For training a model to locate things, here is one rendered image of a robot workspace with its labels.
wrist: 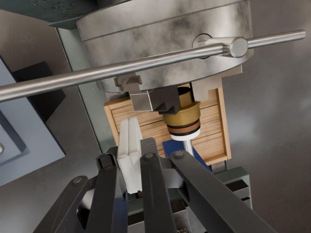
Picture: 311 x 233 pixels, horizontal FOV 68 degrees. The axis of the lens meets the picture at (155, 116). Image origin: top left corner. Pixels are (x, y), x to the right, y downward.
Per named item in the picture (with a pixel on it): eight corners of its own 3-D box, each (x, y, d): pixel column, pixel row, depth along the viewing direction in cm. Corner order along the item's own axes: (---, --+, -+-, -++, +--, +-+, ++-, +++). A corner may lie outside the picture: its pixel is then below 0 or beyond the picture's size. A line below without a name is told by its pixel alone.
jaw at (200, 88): (185, 50, 44) (247, 35, 43) (182, 48, 49) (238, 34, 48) (195, 103, 48) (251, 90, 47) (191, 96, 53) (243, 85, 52)
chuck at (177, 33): (83, 42, 56) (79, 40, 27) (199, 13, 62) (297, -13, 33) (95, 77, 59) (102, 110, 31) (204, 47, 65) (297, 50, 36)
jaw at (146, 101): (151, 58, 46) (114, 74, 36) (173, 54, 43) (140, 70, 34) (163, 108, 50) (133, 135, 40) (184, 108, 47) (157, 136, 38)
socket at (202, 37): (203, 33, 34) (213, 32, 32) (205, 55, 35) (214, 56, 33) (183, 36, 34) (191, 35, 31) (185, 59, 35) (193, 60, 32)
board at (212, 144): (103, 102, 69) (103, 106, 66) (214, 72, 73) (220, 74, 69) (130, 182, 80) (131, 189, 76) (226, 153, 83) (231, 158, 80)
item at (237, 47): (200, 37, 34) (249, 34, 24) (202, 52, 35) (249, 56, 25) (187, 39, 34) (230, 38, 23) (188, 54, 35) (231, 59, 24)
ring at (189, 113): (160, 102, 45) (170, 143, 48) (204, 89, 46) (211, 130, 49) (152, 92, 54) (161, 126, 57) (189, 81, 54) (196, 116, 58)
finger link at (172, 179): (142, 177, 13) (192, 164, 13) (139, 139, 18) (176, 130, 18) (148, 197, 14) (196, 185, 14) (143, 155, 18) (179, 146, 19)
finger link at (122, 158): (139, 192, 16) (128, 195, 16) (136, 145, 22) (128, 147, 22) (127, 155, 14) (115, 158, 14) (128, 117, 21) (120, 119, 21)
